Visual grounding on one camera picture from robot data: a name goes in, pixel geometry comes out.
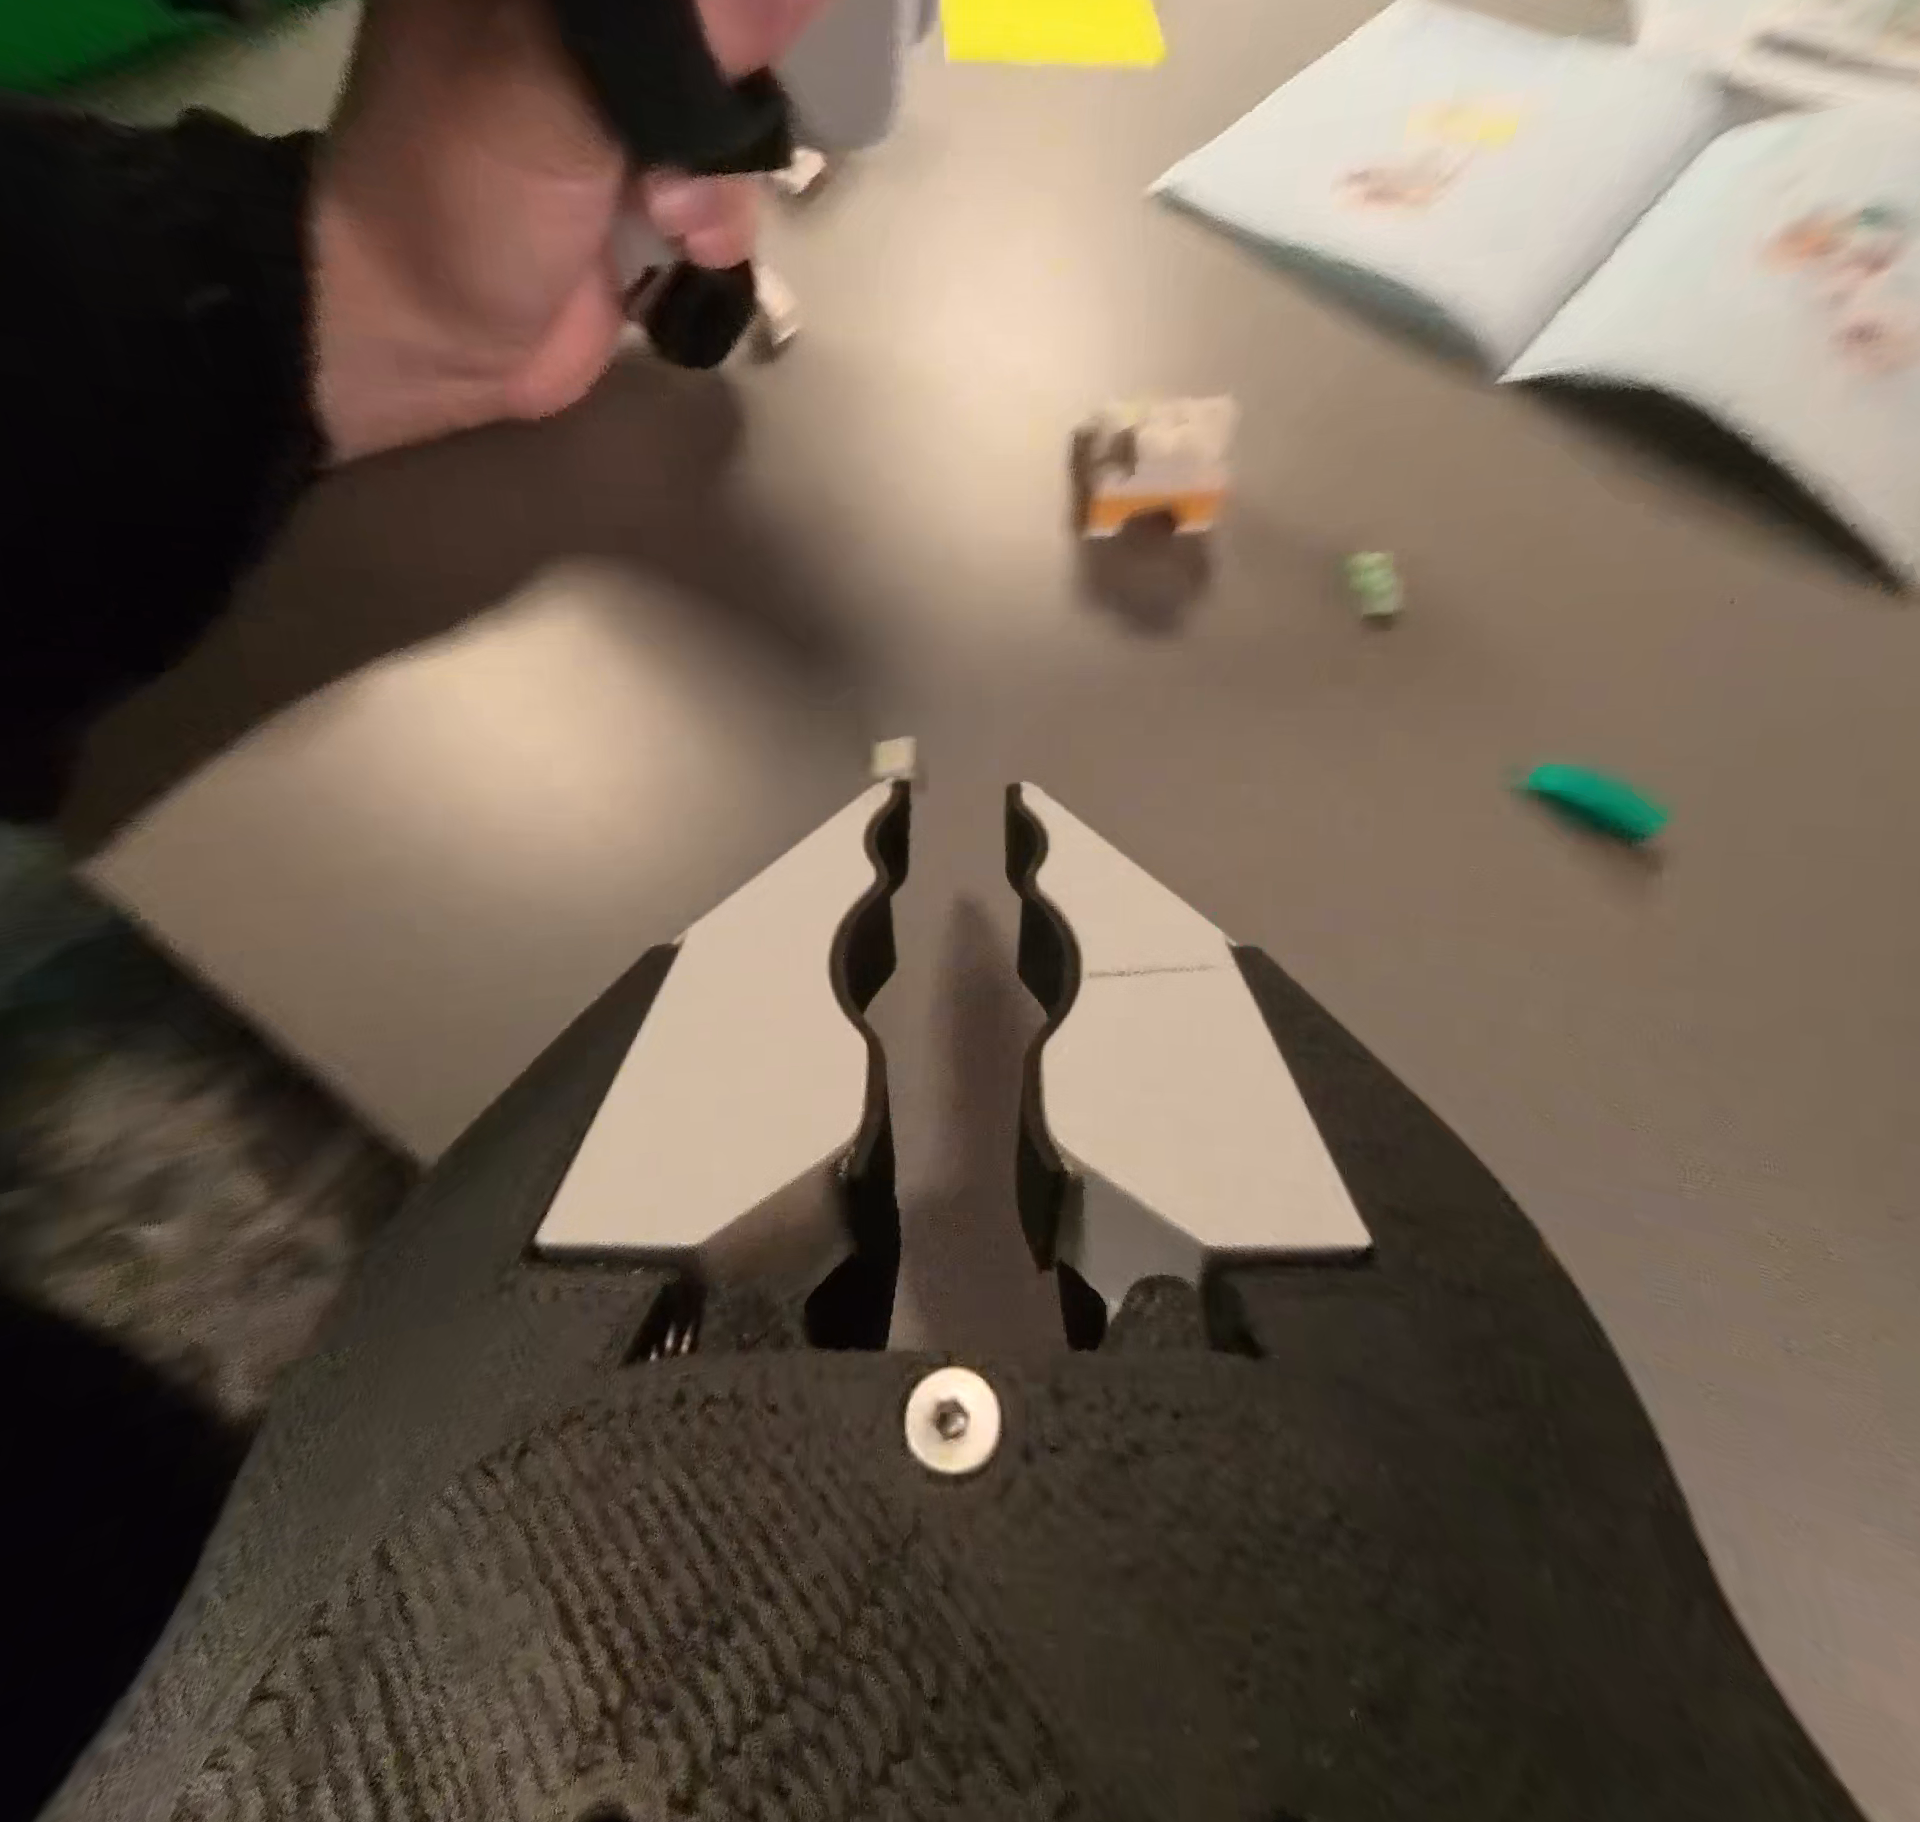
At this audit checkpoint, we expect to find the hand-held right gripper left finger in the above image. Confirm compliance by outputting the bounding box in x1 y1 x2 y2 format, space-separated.
532 778 918 1354

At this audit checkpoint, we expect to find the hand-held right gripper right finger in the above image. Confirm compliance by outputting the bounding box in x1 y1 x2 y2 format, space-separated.
1001 783 1374 1354

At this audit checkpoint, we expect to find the person's left forearm black sleeve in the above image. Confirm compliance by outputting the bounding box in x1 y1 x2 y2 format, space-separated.
0 101 335 834

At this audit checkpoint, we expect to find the green curved lego piece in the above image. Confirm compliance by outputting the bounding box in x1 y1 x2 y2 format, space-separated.
1519 760 1671 846

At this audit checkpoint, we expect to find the partly built lego model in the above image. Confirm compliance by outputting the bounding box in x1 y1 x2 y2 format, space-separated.
1067 392 1242 543

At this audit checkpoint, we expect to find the open lego instruction booklet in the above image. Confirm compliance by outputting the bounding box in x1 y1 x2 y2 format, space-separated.
1145 0 1920 588

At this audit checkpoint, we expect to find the person's left hand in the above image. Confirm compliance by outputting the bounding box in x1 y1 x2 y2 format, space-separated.
308 0 840 466

